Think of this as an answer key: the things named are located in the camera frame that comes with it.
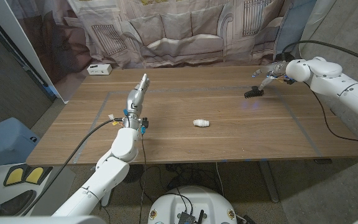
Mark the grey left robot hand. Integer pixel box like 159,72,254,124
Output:
125,73,151,116

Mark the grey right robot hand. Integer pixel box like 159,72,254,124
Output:
252,61,288,91

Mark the black claw hair clip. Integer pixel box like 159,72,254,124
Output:
244,86,265,100

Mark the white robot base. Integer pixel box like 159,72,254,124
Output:
147,185,238,224

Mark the white bandage roll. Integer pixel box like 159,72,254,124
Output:
193,119,211,128

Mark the white power strip box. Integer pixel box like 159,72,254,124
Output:
86,63,113,76

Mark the black round floor object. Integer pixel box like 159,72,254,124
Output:
128,164,144,184

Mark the printed room backdrop cloth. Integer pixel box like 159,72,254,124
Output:
6,0,337,103

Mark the white table leg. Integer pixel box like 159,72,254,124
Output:
101,186,115,208

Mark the grey table leg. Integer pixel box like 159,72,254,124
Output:
258,161,280,203

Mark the yellow black foot pedal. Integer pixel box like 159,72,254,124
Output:
3,164,27,187
23,166,54,186

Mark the black electronics module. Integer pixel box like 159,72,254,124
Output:
177,210,205,224

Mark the white partition panel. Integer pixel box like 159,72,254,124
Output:
0,0,70,104

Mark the blue-grey plastic bin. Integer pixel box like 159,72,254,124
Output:
0,117,42,170

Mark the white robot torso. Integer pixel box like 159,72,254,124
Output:
0,213,358,224

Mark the large black shoe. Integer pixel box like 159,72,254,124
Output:
0,189,37,217

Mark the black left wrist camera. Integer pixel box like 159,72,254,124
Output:
140,117,150,134

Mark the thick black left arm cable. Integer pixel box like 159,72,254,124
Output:
19,117,124,217

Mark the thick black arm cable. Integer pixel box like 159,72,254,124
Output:
280,39,358,67
19,117,124,217

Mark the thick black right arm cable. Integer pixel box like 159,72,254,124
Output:
280,39,358,67

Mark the thin black left wrist cable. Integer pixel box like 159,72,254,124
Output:
137,133,147,224

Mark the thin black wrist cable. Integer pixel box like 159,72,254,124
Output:
137,133,147,224
303,81,358,146

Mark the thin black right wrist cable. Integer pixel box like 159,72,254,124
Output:
303,81,358,146

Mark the black floor cable tangle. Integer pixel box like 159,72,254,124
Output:
138,163,226,203

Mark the white floor cable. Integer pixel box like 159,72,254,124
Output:
215,162,226,197

